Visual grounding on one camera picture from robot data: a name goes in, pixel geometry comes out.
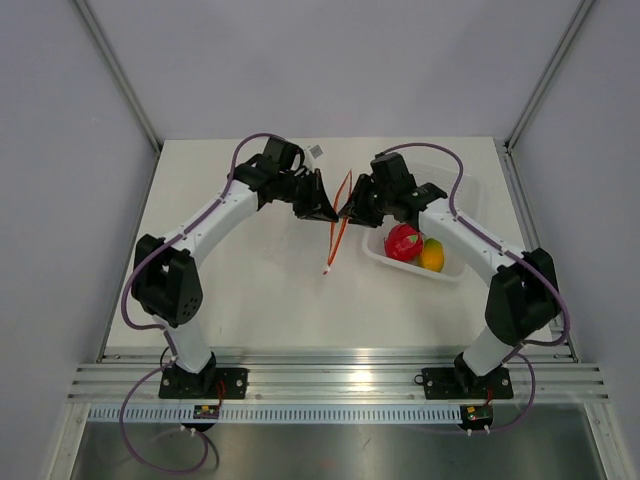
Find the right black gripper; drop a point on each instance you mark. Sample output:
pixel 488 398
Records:
pixel 356 209

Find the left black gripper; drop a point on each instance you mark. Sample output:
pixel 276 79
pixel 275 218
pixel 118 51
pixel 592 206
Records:
pixel 317 207

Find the clear zip bag orange zipper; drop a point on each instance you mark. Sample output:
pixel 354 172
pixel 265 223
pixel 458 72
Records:
pixel 338 229

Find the yellow green mango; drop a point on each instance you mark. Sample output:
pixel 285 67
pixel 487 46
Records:
pixel 432 256

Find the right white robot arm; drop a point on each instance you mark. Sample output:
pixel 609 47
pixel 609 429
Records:
pixel 522 288

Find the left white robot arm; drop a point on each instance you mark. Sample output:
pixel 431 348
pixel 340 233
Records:
pixel 165 280

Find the pink dragon fruit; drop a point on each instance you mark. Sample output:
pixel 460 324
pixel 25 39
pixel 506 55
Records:
pixel 403 243

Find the left small circuit board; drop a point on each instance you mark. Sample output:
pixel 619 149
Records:
pixel 206 412

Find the small circuit board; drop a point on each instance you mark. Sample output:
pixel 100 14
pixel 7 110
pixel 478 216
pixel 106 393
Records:
pixel 206 412
pixel 477 416

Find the right small circuit board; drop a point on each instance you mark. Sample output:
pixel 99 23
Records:
pixel 477 416

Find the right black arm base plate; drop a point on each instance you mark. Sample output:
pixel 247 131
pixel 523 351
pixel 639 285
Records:
pixel 446 383

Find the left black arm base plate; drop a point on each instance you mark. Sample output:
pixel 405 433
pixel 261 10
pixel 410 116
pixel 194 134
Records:
pixel 219 382

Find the aluminium mounting rail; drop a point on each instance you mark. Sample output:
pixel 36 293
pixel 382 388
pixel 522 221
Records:
pixel 340 375

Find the white slotted cable duct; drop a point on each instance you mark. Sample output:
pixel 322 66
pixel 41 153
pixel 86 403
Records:
pixel 279 414

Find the right aluminium frame post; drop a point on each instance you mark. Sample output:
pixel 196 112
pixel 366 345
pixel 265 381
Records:
pixel 557 58

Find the aluminium frame post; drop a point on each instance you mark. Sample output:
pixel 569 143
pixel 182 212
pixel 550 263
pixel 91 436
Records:
pixel 557 58
pixel 91 22

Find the left aluminium frame post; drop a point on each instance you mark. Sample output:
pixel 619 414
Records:
pixel 91 22

